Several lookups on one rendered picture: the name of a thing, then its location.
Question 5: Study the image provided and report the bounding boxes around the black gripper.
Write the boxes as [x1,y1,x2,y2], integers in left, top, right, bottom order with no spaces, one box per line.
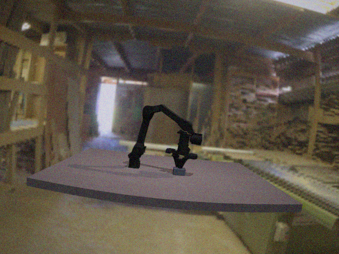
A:
[165,142,197,168]

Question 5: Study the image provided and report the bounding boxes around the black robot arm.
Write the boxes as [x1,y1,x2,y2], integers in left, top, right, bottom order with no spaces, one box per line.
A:
[128,104,202,168]

